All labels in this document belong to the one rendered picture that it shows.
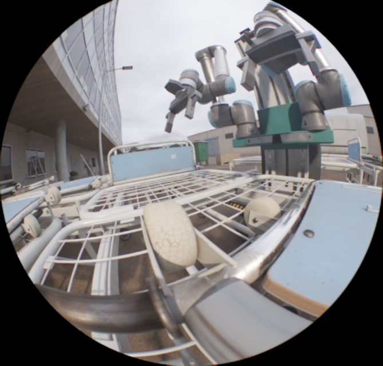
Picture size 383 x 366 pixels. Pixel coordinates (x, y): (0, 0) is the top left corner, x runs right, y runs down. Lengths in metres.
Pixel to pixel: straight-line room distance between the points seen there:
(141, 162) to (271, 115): 1.00
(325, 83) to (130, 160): 1.25
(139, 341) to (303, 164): 1.25
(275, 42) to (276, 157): 0.81
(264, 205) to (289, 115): 0.75
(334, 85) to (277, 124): 0.48
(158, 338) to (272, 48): 0.93
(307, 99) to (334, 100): 0.15
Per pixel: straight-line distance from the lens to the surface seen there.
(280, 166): 0.97
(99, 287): 0.26
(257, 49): 0.31
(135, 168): 0.94
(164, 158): 0.97
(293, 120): 0.87
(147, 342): 0.68
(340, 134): 7.59
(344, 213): 0.16
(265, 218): 0.19
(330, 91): 0.69
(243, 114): 0.84
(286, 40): 0.30
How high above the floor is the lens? 0.63
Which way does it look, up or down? 9 degrees down
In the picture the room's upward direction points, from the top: 7 degrees counter-clockwise
